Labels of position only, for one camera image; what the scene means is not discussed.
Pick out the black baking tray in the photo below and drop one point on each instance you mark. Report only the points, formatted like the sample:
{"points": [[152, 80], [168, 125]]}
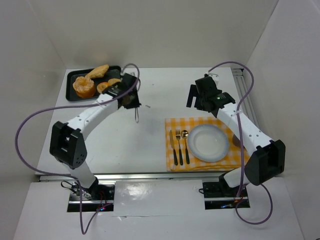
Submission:
{"points": [[70, 95]]}

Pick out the small oval bread roll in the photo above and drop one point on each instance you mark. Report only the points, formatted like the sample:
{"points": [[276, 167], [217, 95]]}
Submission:
{"points": [[113, 81]]}

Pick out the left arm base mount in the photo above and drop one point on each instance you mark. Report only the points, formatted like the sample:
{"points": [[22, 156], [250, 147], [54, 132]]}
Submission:
{"points": [[102, 200]]}

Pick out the white blue-rimmed plate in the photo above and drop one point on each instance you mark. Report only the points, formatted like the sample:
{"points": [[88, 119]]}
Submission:
{"points": [[208, 143]]}

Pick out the long golden bread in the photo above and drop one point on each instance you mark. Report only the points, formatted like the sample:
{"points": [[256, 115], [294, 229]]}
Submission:
{"points": [[98, 72]]}

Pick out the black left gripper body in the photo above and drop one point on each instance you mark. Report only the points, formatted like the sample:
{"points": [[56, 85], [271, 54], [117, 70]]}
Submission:
{"points": [[133, 100]]}

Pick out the round donut bread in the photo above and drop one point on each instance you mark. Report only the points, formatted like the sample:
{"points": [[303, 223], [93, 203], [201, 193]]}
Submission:
{"points": [[102, 86]]}

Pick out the purple mug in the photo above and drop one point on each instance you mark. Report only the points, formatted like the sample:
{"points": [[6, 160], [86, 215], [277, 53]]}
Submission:
{"points": [[236, 141]]}

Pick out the orange fluted cake bread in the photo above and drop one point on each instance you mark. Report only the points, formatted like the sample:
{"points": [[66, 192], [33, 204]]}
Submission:
{"points": [[84, 87]]}

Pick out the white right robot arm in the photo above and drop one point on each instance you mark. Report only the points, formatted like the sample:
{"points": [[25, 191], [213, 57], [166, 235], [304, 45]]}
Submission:
{"points": [[266, 156]]}

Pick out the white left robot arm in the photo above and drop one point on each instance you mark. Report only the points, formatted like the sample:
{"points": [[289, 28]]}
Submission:
{"points": [[68, 140]]}

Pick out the gold knife black handle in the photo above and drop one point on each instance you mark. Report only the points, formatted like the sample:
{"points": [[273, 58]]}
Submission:
{"points": [[173, 147]]}

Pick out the aluminium rail front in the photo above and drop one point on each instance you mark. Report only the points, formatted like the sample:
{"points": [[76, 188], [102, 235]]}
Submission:
{"points": [[159, 176]]}

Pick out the gold fork black handle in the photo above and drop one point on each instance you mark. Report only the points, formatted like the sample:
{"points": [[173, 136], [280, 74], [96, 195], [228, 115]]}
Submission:
{"points": [[178, 138]]}

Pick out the gold spoon black handle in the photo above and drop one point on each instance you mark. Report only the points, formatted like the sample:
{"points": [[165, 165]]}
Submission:
{"points": [[185, 135]]}

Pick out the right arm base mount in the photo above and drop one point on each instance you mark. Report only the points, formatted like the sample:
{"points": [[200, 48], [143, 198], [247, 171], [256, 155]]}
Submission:
{"points": [[219, 197]]}

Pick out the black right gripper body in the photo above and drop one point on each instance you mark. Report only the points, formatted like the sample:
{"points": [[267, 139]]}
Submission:
{"points": [[194, 97]]}

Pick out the yellow checkered cloth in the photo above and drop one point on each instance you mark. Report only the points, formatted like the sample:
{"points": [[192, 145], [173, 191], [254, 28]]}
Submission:
{"points": [[231, 161]]}

